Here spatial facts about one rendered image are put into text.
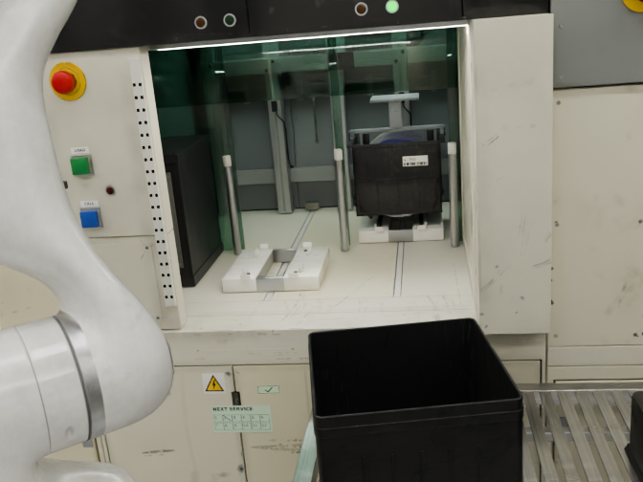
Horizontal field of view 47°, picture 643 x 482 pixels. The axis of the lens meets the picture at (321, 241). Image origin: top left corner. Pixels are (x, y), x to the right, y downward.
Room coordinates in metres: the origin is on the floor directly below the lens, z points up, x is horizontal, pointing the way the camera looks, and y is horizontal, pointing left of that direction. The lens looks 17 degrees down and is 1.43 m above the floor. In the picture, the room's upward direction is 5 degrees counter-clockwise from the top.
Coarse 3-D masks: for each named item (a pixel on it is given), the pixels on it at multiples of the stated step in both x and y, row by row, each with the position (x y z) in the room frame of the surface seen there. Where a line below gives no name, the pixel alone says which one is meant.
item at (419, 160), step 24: (384, 96) 1.91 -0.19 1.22; (408, 96) 1.87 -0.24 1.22; (360, 144) 1.79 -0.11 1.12; (384, 144) 1.78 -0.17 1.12; (408, 144) 1.77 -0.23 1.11; (432, 144) 1.76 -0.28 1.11; (360, 168) 1.79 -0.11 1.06; (384, 168) 1.78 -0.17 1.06; (408, 168) 1.77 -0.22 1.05; (432, 168) 1.76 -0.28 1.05; (360, 192) 1.79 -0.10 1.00; (384, 192) 1.78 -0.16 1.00; (408, 192) 1.77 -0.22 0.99; (432, 192) 1.76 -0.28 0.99
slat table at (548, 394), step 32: (544, 384) 1.20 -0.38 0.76; (576, 384) 1.19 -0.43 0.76; (608, 384) 1.18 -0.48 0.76; (640, 384) 1.17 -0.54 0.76; (576, 416) 1.09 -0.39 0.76; (608, 416) 1.08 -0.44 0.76; (544, 448) 1.00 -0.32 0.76; (576, 448) 1.00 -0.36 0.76; (608, 448) 0.99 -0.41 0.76; (544, 480) 0.92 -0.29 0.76; (576, 480) 0.92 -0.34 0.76
